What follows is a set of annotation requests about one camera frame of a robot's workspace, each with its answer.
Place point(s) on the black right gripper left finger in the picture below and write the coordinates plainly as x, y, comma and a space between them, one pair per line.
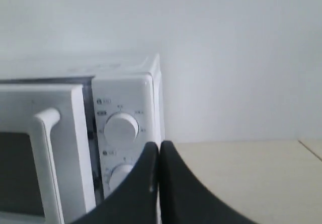
134, 200

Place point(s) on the upper white power knob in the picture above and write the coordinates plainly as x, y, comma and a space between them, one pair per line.
121, 130

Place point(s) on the white Midea microwave body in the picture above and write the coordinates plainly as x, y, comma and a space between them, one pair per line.
112, 83

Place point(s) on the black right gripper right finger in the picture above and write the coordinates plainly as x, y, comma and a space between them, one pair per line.
183, 198

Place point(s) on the lower white timer knob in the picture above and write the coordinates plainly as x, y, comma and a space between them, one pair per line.
119, 173

